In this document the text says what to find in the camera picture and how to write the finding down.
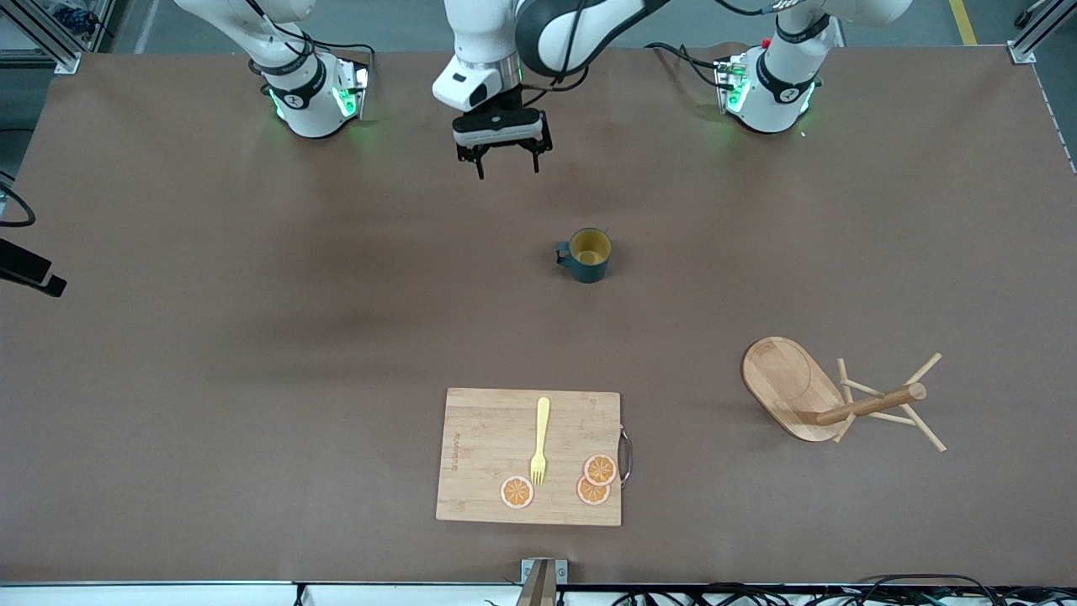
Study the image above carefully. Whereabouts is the teal cup yellow inside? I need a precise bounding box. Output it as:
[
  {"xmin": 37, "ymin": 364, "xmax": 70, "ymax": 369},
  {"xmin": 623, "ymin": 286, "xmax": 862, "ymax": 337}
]
[{"xmin": 554, "ymin": 227, "xmax": 613, "ymax": 284}]

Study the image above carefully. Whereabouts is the wooden mug tree rack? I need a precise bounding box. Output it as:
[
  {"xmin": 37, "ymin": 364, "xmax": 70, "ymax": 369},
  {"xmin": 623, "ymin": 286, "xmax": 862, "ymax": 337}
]
[{"xmin": 741, "ymin": 337, "xmax": 947, "ymax": 453}]

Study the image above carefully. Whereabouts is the dark blue bundle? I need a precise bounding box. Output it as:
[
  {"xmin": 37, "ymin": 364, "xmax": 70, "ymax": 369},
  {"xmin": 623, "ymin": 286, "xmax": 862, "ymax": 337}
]
[{"xmin": 50, "ymin": 4, "xmax": 102, "ymax": 39}]

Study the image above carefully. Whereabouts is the yellow plastic fork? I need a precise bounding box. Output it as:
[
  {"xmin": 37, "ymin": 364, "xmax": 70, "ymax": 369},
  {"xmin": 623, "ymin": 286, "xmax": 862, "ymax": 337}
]
[{"xmin": 529, "ymin": 397, "xmax": 552, "ymax": 487}]

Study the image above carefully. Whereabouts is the bamboo cutting board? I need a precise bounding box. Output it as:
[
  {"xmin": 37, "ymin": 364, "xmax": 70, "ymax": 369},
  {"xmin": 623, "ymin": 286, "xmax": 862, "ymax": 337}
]
[{"xmin": 436, "ymin": 387, "xmax": 633, "ymax": 527}]

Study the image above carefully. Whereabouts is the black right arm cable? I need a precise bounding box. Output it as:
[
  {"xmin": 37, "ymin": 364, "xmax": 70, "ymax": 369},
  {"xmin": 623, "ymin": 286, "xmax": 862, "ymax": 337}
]
[{"xmin": 0, "ymin": 173, "xmax": 36, "ymax": 228}]

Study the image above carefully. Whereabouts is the black right base cable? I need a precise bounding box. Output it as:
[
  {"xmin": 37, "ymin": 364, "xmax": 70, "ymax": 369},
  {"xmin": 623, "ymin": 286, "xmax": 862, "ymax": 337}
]
[{"xmin": 316, "ymin": 34, "xmax": 377, "ymax": 61}]

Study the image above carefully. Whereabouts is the black base cable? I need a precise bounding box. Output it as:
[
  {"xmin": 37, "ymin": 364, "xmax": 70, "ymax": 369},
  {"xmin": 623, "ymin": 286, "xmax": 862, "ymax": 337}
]
[
  {"xmin": 316, "ymin": 34, "xmax": 377, "ymax": 61},
  {"xmin": 646, "ymin": 42, "xmax": 724, "ymax": 89}
]

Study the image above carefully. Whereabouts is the black left base cable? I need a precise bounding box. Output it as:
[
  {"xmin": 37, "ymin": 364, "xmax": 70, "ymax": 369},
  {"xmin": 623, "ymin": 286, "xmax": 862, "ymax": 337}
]
[{"xmin": 646, "ymin": 42, "xmax": 724, "ymax": 89}]

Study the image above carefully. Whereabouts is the aluminium frame post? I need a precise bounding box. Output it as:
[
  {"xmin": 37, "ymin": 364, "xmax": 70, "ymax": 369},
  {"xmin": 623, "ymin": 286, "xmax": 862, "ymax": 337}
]
[
  {"xmin": 0, "ymin": 0, "xmax": 114, "ymax": 75},
  {"xmin": 1007, "ymin": 0, "xmax": 1077, "ymax": 65}
]

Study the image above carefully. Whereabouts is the white table edge rail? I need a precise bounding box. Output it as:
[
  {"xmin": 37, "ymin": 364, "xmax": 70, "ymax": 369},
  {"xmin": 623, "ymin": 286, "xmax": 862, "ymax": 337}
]
[{"xmin": 0, "ymin": 581, "xmax": 523, "ymax": 606}]

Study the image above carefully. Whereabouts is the black cable tangle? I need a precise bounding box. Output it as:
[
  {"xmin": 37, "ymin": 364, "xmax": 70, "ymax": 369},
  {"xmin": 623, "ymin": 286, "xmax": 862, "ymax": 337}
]
[{"xmin": 610, "ymin": 575, "xmax": 1077, "ymax": 606}]

